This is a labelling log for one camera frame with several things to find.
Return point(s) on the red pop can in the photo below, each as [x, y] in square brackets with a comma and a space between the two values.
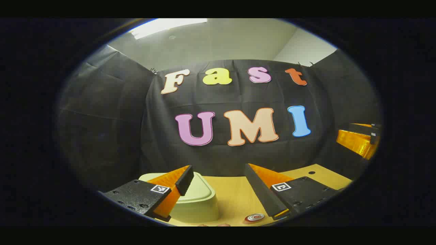
[254, 217]

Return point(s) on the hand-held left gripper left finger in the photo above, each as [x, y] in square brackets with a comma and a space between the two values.
[184, 180]

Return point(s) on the green desktop garbage bin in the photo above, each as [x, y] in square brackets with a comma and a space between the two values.
[201, 194]

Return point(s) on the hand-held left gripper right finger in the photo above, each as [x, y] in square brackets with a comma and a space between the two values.
[260, 192]

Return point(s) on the wooden desktop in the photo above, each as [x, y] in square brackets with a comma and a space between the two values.
[235, 200]

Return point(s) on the black backdrop cloth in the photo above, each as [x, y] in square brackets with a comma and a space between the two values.
[238, 160]

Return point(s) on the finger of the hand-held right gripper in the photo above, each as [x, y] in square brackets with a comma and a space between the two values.
[357, 143]

